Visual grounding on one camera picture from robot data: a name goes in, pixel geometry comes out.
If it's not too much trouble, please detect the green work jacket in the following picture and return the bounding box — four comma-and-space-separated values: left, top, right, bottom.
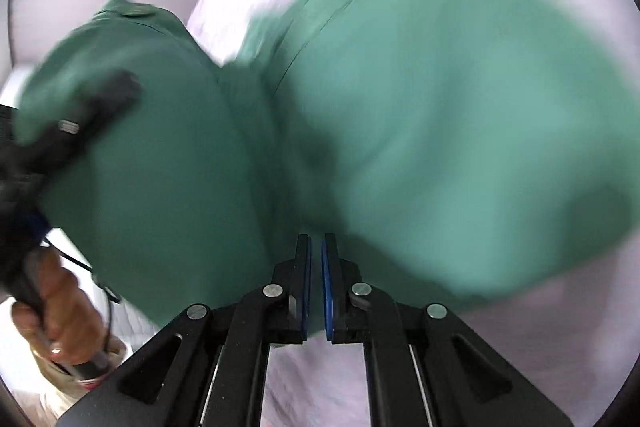
14, 0, 639, 325

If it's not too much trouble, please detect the person's left hand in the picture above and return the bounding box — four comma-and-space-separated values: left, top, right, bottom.
11, 248, 106, 365

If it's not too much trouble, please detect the lilac plush bed blanket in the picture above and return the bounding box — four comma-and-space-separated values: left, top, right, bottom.
188, 0, 639, 426

